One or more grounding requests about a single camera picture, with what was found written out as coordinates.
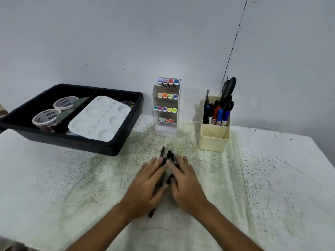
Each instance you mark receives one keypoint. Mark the person's right middle finger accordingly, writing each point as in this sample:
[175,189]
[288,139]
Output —
[182,164]

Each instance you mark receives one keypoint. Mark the beige pen holder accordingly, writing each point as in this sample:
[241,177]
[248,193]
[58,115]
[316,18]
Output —
[213,138]

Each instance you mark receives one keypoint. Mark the small black scissors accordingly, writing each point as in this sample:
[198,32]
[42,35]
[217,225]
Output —
[229,105]

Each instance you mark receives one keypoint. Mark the person's right hand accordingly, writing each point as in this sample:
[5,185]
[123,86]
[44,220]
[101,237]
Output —
[189,190]

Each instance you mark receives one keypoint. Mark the person's right forearm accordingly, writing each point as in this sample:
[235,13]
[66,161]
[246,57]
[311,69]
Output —
[227,232]

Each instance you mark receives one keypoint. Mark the large black scissors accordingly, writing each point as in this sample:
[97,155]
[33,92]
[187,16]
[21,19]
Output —
[228,87]

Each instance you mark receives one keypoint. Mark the grey-green flat piece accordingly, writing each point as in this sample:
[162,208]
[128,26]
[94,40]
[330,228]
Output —
[63,116]
[80,101]

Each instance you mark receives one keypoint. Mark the person's left thumb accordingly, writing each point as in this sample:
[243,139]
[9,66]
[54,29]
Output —
[161,192]

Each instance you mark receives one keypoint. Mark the person's left forearm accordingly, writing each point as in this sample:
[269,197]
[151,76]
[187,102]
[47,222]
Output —
[104,230]

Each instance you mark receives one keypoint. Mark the person's left little finger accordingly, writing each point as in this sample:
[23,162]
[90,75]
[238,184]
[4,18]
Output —
[142,169]

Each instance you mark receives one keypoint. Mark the red-cap marker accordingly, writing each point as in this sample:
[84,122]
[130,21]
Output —
[214,116]

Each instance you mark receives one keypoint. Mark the rows of coloured-cap markers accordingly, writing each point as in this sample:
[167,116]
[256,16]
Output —
[167,96]

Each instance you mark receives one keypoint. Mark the tan patterned object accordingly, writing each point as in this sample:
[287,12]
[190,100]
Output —
[2,112]

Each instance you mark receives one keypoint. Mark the person's right thumb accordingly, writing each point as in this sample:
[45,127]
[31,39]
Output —
[174,186]

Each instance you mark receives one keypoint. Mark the slim black pen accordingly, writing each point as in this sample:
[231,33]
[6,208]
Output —
[207,98]

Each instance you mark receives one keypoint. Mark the black plastic tray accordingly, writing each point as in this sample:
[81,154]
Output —
[34,100]

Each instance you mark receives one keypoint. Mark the person's right little finger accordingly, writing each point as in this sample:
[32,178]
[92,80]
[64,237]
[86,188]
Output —
[194,173]

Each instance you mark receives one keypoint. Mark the stained white table cloth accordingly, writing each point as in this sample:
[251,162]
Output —
[261,193]

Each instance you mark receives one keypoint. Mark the person's left hand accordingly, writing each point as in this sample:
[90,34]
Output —
[140,193]

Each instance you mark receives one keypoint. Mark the white tape roll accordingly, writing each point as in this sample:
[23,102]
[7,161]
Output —
[45,119]
[65,102]

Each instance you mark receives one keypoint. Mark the white paint palette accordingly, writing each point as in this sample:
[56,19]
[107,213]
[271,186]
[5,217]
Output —
[100,118]

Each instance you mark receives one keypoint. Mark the blue-cap marker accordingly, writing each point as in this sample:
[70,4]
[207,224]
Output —
[225,118]
[219,116]

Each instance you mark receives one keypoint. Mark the person's left middle finger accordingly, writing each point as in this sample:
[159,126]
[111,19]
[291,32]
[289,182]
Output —
[157,167]

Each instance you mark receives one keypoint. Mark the white tiered marker organiser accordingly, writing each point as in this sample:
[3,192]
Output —
[167,129]

